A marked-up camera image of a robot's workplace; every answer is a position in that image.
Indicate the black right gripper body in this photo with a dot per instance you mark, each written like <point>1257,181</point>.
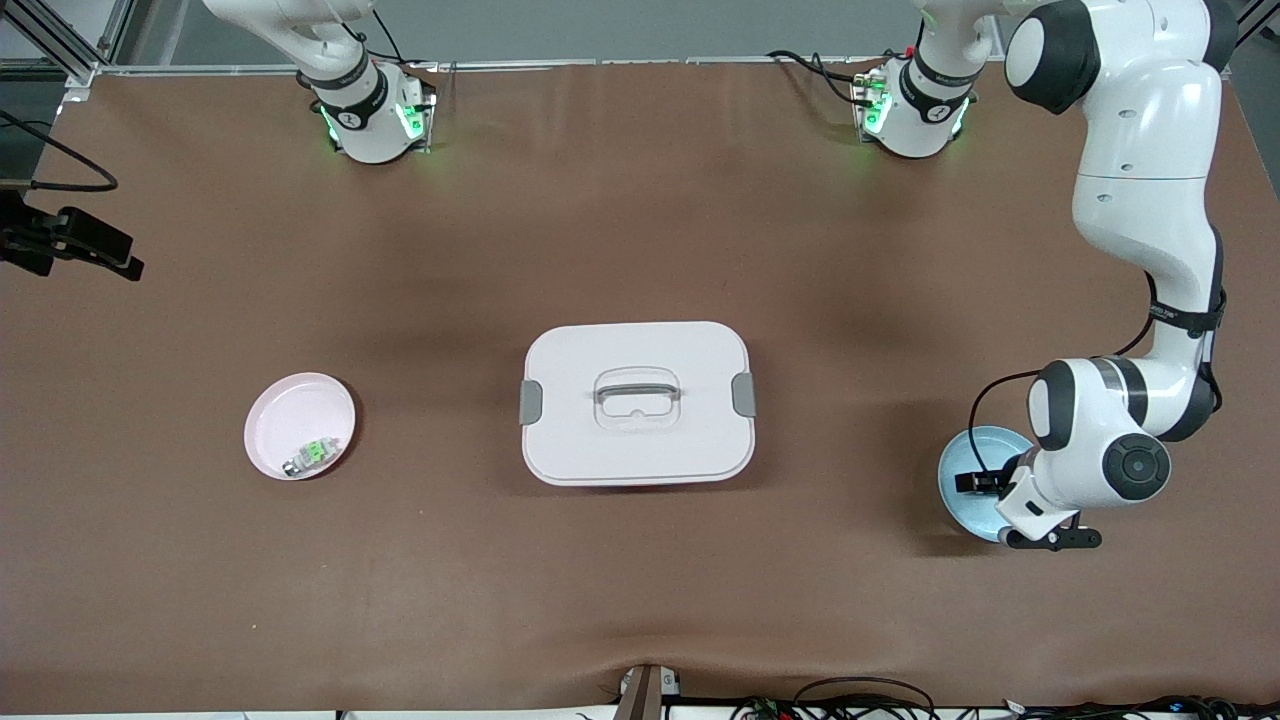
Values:
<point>45,240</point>

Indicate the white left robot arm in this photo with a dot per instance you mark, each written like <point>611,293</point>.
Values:
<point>1140,150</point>

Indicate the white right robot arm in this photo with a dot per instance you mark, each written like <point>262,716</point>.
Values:
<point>350,120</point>

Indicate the light blue round plate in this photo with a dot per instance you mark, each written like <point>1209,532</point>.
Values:
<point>965,515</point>

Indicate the pink round plate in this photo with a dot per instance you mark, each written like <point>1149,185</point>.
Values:
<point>290,410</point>

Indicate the white lidded container box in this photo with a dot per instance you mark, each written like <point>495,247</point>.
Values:
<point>640,450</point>

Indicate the brown table cover mat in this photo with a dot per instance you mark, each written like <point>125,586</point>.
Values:
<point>640,600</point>

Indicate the aluminium frame strut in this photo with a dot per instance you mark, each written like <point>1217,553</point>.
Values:
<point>1260,18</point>
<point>80,75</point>

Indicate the green push button switch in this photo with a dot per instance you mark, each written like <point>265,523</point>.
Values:
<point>315,455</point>

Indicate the camera mount post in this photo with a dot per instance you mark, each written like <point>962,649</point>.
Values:
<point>640,700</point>

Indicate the grey table edge rail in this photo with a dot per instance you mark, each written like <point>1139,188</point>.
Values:
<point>650,62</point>

